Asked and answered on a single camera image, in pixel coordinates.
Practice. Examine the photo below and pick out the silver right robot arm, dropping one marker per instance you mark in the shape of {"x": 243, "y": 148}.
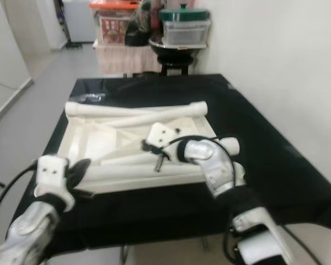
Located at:
{"x": 215, "y": 165}

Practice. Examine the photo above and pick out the white plastic table top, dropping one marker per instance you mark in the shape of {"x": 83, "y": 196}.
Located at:
{"x": 94, "y": 146}

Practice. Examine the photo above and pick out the clear tape patch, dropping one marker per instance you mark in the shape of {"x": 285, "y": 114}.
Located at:
{"x": 91, "y": 95}
{"x": 230, "y": 87}

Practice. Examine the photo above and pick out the black round stool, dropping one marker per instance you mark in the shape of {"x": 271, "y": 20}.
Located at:
{"x": 175, "y": 67}

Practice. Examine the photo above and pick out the black plastic table cover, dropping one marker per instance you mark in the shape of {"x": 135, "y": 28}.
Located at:
{"x": 270, "y": 121}

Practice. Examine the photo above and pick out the black bag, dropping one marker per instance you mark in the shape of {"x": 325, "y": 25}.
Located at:
{"x": 139, "y": 30}

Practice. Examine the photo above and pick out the clear plastic container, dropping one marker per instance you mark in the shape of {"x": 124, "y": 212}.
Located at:
{"x": 186, "y": 33}

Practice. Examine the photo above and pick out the orange lid storage box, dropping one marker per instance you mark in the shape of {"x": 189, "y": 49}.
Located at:
{"x": 110, "y": 30}

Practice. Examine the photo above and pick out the white appliance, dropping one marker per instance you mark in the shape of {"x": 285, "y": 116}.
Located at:
{"x": 80, "y": 22}

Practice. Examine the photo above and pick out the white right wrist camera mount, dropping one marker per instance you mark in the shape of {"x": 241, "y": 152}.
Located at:
{"x": 163, "y": 134}

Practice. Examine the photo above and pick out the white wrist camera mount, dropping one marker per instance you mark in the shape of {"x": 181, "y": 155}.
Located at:
{"x": 52, "y": 171}
{"x": 163, "y": 134}

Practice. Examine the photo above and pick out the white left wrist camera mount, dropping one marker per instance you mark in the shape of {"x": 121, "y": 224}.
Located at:
{"x": 52, "y": 171}

